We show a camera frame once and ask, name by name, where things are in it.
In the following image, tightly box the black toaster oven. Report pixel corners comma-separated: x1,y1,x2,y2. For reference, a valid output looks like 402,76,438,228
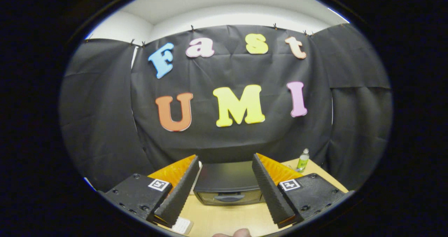
193,161,264,206

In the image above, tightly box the clear green label bottle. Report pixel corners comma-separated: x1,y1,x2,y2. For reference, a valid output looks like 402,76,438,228
296,148,310,173

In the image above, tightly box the white food tray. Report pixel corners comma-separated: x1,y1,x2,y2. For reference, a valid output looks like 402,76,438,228
171,216,194,235

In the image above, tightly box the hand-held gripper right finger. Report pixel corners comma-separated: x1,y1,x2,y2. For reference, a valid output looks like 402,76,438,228
251,153,355,229

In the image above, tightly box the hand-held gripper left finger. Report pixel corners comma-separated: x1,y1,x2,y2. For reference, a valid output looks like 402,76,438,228
99,155,200,229

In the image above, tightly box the black backdrop cloth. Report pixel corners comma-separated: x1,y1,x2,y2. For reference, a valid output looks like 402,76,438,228
59,23,393,192

